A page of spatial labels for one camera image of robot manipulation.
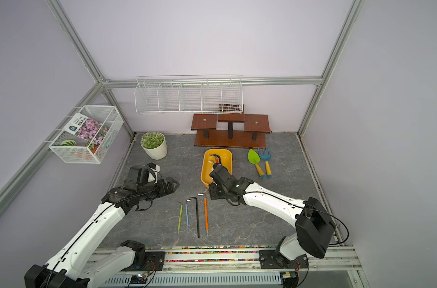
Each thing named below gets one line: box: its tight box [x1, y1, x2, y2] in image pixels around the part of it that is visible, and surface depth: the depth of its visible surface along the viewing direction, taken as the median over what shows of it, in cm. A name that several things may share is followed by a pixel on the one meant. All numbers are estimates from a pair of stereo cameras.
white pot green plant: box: [140, 131, 168, 161], surface depth 101 cm
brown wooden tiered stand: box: [190, 112, 271, 149], surface depth 111 cm
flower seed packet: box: [63, 112, 110, 146], surface depth 76 cm
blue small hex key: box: [184, 199, 192, 227], surface depth 88 cm
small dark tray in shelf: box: [219, 103, 241, 111], surface depth 101 cm
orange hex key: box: [197, 193, 210, 236], surface depth 88 cm
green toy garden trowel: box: [247, 148, 266, 179], surface depth 111 cm
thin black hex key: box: [188, 196, 200, 239], surface depth 88 cm
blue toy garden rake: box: [258, 147, 273, 178], surface depth 110 cm
